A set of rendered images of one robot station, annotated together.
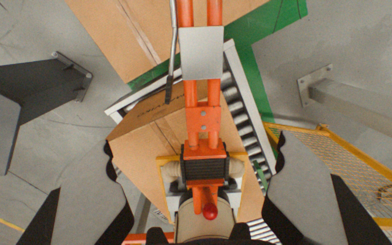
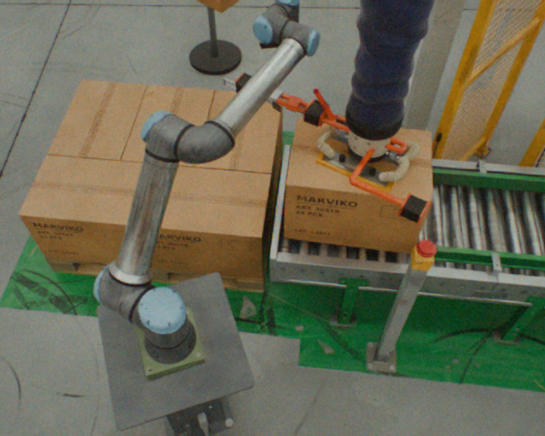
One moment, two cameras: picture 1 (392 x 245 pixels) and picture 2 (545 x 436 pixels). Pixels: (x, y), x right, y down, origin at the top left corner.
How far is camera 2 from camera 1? 2.30 m
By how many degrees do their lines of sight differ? 55
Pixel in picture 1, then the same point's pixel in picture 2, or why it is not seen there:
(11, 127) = (224, 300)
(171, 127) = (301, 144)
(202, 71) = (278, 93)
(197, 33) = not seen: hidden behind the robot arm
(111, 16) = (212, 209)
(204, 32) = not seen: hidden behind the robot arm
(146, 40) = (244, 200)
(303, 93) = not seen: hidden behind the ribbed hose
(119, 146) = (293, 173)
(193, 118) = (291, 103)
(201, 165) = (314, 110)
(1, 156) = (235, 349)
